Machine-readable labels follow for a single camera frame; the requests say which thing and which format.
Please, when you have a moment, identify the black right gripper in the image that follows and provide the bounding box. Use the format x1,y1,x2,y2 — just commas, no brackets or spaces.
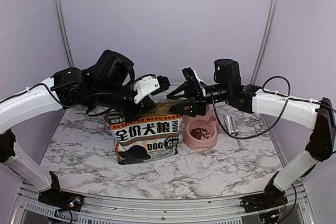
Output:
167,80,231,117

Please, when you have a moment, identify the brown white dog food bag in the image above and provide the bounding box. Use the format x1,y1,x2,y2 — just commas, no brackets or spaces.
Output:
104,100,183,165

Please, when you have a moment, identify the pink double pet bowl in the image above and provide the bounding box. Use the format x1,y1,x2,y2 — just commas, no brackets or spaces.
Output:
182,105,218,150

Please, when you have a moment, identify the brown dog food kibble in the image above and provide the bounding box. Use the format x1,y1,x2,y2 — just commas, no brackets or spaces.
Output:
190,127,211,141

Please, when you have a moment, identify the silver metal scoop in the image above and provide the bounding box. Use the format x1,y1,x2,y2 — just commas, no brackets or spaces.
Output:
224,115,239,136

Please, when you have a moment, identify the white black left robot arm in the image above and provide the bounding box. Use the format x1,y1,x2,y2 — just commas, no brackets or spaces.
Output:
1,50,160,210

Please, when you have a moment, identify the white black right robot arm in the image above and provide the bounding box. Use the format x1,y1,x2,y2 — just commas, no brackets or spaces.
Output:
167,59,335,212

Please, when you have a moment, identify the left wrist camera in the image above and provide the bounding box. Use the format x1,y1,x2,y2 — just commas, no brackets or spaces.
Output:
131,75,171,104

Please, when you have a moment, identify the right aluminium frame post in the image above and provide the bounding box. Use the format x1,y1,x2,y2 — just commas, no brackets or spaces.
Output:
250,0,279,84

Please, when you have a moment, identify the aluminium frame post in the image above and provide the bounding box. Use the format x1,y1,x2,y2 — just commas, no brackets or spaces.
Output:
250,0,279,84
54,0,74,67

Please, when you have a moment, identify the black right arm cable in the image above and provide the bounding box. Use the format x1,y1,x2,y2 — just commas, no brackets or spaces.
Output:
209,76,323,141

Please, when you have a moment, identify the front aluminium frame rail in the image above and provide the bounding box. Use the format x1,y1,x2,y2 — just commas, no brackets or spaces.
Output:
9,182,316,223

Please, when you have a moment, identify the left aluminium frame post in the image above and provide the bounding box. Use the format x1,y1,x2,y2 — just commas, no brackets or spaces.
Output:
54,0,74,67

